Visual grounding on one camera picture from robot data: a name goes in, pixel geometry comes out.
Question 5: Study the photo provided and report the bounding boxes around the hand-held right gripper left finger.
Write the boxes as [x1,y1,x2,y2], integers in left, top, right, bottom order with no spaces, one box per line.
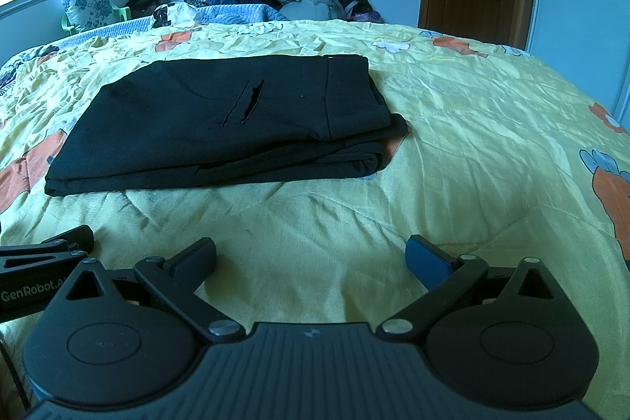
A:
[65,237,246,345]

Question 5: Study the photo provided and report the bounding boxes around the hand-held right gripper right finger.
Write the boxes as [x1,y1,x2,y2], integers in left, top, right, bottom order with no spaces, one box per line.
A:
[375,233,560,345]

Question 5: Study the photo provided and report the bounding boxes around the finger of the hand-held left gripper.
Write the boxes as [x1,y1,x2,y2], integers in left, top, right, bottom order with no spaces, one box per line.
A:
[0,225,96,276]

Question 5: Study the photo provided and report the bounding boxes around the black pants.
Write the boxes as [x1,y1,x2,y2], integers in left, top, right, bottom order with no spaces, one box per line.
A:
[44,54,410,197]

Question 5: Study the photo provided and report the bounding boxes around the yellow floral blanket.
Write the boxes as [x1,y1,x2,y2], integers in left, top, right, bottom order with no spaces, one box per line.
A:
[0,19,630,420]

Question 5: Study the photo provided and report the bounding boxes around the green plastic chair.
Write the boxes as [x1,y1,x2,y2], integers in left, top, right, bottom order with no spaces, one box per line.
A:
[60,5,132,33]

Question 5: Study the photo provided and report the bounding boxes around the floral pillow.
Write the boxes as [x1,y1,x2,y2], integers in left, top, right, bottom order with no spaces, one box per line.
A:
[57,0,112,33]

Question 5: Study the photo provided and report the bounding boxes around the dark bag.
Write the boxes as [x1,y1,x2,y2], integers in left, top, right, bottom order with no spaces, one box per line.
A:
[124,0,171,20]

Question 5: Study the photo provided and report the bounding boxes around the purple bag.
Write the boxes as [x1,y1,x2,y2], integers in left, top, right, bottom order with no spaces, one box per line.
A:
[348,9,385,24]

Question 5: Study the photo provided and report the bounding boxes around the blue quilt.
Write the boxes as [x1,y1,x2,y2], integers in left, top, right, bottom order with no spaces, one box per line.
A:
[49,4,297,50]

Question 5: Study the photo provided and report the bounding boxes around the grey plastic bag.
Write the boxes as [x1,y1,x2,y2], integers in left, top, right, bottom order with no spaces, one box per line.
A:
[280,0,346,23]

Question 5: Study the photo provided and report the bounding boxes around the black cable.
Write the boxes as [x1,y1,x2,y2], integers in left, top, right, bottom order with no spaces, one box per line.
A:
[0,335,33,408]

